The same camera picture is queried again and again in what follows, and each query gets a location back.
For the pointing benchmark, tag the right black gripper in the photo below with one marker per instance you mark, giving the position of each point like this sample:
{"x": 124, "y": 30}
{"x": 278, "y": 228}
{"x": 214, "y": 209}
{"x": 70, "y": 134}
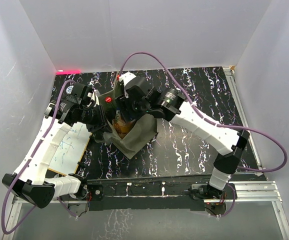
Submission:
{"x": 124, "y": 104}

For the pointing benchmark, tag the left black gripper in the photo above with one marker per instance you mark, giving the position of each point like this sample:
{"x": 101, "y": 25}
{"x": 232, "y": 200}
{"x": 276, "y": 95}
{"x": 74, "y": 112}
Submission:
{"x": 102, "y": 125}

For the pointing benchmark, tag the cola bottle red cap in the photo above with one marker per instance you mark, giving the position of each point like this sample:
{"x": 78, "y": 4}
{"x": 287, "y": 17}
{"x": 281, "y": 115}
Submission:
{"x": 108, "y": 99}

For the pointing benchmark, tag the blue top juice carton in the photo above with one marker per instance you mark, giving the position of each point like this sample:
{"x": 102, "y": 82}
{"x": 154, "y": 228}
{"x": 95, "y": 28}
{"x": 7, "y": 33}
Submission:
{"x": 121, "y": 126}

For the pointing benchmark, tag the grey canvas bag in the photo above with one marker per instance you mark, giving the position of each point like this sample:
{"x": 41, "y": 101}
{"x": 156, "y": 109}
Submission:
{"x": 142, "y": 132}

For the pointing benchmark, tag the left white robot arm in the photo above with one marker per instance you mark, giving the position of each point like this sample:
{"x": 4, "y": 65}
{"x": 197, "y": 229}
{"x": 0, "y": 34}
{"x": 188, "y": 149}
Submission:
{"x": 28, "y": 182}

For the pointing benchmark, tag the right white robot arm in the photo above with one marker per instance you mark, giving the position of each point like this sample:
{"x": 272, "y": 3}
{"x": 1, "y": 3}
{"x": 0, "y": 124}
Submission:
{"x": 172, "y": 106}

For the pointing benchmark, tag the blue white bottle cap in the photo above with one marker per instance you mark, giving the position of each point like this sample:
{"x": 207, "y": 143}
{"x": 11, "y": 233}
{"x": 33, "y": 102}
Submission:
{"x": 69, "y": 89}

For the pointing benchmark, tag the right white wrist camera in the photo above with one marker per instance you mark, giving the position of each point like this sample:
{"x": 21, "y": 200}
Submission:
{"x": 124, "y": 79}

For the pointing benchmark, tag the white board orange frame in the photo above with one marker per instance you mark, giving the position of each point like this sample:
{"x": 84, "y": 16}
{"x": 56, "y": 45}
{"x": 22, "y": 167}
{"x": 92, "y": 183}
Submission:
{"x": 70, "y": 150}

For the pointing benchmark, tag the black front mounting rail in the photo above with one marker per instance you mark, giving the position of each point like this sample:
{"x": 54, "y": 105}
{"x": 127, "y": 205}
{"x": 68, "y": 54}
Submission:
{"x": 189, "y": 192}

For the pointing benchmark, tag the aluminium frame rail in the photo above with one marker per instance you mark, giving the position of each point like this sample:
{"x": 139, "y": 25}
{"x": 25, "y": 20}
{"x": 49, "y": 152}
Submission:
{"x": 260, "y": 190}

